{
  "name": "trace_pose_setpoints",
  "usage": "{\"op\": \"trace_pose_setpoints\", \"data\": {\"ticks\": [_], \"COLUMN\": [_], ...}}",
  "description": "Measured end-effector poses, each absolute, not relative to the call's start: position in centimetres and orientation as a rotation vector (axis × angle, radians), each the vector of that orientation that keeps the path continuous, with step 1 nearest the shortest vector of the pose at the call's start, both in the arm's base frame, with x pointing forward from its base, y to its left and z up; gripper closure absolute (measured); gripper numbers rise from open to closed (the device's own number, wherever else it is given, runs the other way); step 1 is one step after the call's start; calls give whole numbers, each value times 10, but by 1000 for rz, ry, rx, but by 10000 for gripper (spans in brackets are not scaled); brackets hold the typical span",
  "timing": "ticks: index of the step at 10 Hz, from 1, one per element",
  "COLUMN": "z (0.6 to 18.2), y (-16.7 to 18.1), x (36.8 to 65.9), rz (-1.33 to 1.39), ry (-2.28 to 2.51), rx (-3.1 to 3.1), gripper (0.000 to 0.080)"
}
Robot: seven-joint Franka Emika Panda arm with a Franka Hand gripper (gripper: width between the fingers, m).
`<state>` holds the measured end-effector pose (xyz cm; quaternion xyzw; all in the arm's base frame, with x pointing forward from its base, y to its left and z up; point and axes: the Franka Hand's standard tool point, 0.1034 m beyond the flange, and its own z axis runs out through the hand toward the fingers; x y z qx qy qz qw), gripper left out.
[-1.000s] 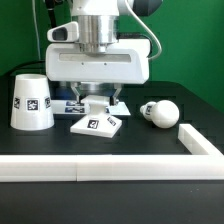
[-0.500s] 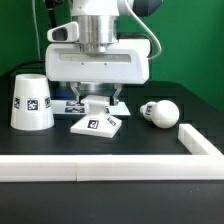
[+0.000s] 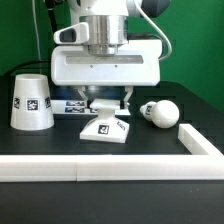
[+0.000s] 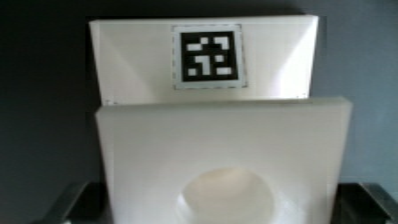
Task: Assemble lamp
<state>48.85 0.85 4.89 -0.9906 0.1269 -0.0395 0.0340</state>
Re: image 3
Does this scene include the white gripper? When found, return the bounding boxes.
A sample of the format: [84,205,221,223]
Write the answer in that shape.
[51,39,161,108]

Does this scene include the white lamp base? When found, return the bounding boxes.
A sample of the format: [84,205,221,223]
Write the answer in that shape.
[80,99,129,143]

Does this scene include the white lamp bulb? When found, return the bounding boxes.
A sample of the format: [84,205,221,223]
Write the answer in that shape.
[140,100,179,129]

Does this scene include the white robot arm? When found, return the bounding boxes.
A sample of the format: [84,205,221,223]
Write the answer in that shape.
[51,0,172,108]

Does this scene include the white lamp shade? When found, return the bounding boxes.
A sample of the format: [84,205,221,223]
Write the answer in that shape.
[10,74,54,131]

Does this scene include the white tag sheet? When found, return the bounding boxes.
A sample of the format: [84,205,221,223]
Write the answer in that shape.
[51,99,130,116]

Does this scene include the white L-shaped fence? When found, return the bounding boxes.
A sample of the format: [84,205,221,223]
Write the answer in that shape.
[0,124,224,182]

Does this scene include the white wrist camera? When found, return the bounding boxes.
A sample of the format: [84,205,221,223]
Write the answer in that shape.
[54,22,90,45]

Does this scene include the black cable hose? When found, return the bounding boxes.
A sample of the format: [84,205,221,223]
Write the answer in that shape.
[5,0,66,77]

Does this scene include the white thin cable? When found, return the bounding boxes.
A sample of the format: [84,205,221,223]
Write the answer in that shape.
[31,0,42,62]

